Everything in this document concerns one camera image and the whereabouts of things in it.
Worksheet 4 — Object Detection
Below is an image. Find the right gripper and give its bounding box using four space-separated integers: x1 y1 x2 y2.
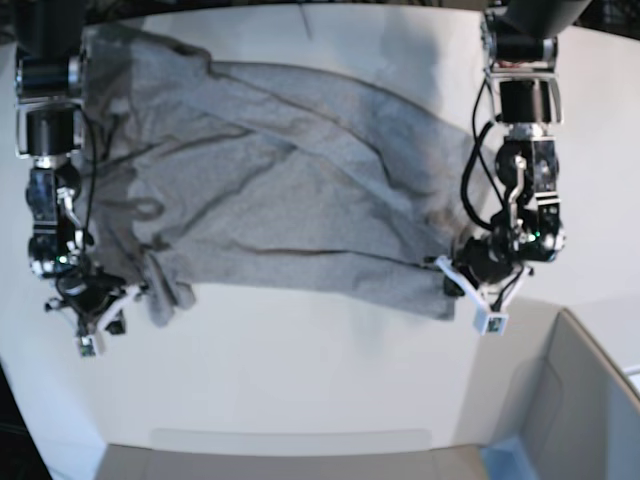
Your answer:
44 271 147 337

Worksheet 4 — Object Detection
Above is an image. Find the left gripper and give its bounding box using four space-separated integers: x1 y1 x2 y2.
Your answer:
423 236 534 313

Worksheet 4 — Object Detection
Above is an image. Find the grey t-shirt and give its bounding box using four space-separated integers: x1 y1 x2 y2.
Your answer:
81 25 473 326

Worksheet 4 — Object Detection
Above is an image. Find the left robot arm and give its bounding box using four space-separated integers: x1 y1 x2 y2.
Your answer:
430 1 589 334

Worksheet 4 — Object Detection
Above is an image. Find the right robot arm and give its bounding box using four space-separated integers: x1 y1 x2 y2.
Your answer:
9 1 141 357

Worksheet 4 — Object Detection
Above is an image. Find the grey cardboard box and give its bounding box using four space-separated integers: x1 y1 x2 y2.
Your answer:
97 304 639 479

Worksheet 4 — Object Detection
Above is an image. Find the blue item in box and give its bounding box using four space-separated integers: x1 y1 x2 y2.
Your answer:
480 435 537 480

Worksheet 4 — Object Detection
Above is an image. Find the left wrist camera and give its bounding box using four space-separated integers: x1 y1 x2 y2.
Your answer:
473 310 509 336

